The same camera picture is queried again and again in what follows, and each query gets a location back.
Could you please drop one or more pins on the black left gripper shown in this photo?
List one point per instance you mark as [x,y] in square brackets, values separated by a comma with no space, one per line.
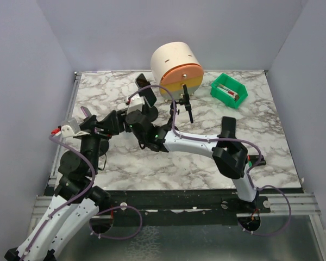
[110,124]

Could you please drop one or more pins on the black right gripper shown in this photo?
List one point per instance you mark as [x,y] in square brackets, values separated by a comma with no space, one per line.
[139,112]

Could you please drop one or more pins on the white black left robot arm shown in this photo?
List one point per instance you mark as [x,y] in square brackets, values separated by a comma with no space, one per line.
[76,199]

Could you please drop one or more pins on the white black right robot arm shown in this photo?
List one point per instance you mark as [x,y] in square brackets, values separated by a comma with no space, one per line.
[229,154]

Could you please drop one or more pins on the black round-base phone stand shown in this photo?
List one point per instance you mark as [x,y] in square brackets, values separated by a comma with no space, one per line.
[151,113]

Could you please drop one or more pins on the small black phone stand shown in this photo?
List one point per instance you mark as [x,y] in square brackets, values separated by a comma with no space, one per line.
[103,147]

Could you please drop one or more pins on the purple phone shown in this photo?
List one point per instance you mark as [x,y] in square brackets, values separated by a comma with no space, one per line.
[85,111]

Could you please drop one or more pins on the silver phone with dark screen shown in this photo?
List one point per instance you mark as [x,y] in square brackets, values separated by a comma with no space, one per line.
[148,94]

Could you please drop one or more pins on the cream cylindrical drawer organizer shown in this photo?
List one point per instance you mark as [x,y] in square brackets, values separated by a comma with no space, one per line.
[174,65]

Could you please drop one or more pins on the items inside green bin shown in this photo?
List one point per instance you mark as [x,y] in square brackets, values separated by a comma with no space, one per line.
[229,92]

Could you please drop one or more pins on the green plastic bin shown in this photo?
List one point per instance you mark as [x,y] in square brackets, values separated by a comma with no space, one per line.
[231,84]

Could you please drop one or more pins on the orange highlighter marker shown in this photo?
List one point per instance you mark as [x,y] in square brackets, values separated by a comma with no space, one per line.
[255,157]

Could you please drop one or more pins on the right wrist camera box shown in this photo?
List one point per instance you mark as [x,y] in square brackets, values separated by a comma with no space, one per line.
[135,103]

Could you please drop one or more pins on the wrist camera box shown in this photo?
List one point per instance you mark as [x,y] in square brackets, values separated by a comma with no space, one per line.
[69,128]
[135,103]

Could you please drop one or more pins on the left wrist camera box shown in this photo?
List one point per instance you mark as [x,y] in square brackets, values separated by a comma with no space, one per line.
[69,128]

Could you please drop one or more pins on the black front mounting rail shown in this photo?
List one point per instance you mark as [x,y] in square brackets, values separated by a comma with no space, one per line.
[181,207]

